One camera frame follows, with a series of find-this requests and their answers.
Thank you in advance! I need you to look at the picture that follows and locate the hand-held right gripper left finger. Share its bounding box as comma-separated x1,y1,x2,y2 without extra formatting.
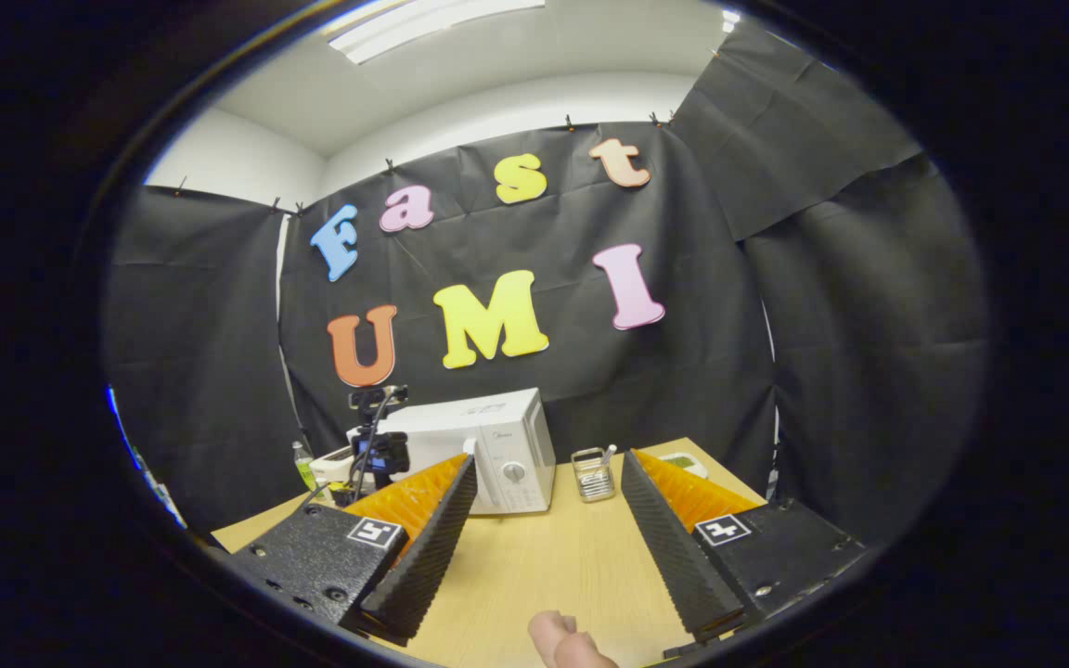
230,453,480,648

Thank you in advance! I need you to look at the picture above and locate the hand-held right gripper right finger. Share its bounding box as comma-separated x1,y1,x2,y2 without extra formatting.
620,449,869,645

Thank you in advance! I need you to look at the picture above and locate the white microwave oven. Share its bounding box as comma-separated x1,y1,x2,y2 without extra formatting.
375,388,557,516

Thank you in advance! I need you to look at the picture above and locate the white toaster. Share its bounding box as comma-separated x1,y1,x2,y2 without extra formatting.
310,445,355,485

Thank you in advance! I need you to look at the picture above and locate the clear plastic bottle green label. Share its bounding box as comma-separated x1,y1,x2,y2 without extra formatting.
291,441,318,494

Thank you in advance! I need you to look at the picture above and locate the white divided plate with beans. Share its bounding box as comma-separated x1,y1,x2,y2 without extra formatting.
658,452,710,480

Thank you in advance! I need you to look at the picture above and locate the long ceiling light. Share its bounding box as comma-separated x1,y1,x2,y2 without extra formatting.
326,0,547,66

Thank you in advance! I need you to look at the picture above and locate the metal wire basket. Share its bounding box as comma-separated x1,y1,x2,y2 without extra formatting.
571,447,618,504

